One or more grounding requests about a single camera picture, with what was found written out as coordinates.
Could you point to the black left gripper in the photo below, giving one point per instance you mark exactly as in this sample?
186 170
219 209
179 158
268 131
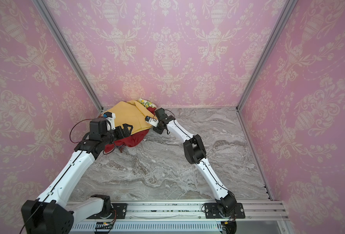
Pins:
122 135

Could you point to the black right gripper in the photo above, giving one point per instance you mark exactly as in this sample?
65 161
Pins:
160 115

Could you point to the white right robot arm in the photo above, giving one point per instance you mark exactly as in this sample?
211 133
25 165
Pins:
195 153

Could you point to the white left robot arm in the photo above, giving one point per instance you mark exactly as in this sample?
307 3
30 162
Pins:
50 213

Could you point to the lemon print floral cloth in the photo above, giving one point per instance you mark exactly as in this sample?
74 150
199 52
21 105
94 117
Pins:
147 104

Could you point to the dark red cloth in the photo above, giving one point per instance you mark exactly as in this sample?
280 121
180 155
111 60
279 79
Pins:
131 141

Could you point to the mustard yellow cloth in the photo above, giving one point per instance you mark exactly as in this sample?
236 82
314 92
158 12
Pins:
132 113

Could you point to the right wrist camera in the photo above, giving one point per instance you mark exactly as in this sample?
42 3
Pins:
152 121

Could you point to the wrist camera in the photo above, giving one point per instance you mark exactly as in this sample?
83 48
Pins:
152 121
110 120

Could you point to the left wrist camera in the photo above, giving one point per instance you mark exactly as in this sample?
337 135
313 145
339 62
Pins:
110 120

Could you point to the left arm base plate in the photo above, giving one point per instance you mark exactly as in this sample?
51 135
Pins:
118 210

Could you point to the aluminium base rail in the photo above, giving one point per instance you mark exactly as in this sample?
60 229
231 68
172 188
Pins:
186 217

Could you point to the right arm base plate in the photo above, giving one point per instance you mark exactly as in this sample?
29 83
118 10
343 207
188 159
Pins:
217 211

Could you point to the left corner aluminium post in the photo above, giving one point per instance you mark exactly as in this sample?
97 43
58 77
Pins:
67 51

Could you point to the corner aluminium post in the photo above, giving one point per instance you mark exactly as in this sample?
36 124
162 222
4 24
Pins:
269 46
67 51

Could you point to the right corner aluminium post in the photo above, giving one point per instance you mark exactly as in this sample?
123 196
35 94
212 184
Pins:
269 46

